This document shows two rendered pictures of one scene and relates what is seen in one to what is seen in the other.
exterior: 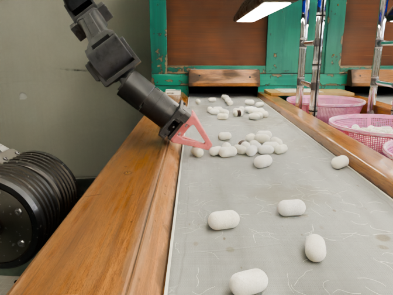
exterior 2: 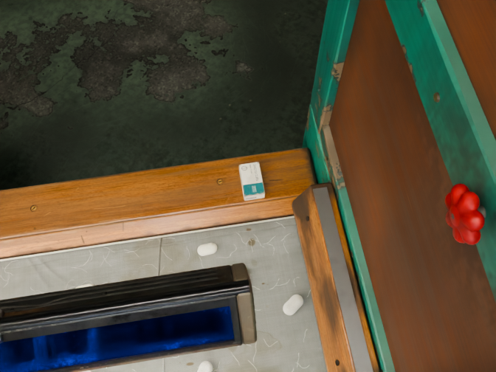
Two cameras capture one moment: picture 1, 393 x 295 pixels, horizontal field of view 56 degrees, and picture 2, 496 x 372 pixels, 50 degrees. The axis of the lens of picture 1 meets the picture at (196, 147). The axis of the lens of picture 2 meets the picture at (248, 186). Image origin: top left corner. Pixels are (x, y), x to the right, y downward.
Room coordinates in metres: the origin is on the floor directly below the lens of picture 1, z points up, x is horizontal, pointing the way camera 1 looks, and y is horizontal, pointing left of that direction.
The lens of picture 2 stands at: (1.43, -0.31, 1.59)
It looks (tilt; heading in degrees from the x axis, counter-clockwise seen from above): 64 degrees down; 81
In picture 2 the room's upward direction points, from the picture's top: straight up
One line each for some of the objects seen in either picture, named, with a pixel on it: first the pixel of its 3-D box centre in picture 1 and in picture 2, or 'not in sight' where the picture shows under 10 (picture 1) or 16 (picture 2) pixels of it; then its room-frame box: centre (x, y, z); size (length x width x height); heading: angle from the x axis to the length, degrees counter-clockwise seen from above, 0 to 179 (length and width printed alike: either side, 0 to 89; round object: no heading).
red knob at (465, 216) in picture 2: not in sight; (467, 215); (1.61, -0.19, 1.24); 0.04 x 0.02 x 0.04; 90
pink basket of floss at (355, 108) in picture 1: (323, 112); not in sight; (1.32, -0.46, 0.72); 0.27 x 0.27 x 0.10
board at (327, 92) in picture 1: (307, 92); not in sight; (1.54, -0.46, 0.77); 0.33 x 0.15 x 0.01; 90
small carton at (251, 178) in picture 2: (173, 92); (252, 181); (1.50, 0.09, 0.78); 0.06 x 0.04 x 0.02; 90
